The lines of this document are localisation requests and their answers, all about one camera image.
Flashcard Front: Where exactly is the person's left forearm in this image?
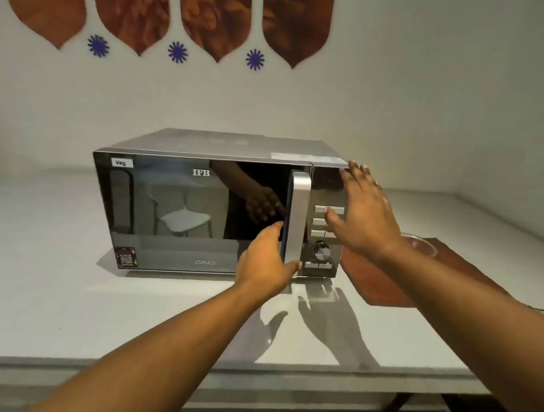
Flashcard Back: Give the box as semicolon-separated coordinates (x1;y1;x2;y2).
25;269;269;412

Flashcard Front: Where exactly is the clear glass bowl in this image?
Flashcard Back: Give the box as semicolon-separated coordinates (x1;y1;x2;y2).
397;232;439;261

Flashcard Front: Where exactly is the person's right forearm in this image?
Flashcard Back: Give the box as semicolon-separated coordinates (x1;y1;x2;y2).
369;239;544;412

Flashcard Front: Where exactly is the silver black microwave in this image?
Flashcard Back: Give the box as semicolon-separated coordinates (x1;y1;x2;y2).
85;123;353;285

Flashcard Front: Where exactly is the person's left hand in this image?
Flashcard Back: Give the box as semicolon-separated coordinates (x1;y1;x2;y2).
233;218;305;300

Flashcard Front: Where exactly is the person's right hand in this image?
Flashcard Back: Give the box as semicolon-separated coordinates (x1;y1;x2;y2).
321;158;411;267

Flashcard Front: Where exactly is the brown pointed table mat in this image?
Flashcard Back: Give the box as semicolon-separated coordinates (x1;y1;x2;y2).
337;232;517;315

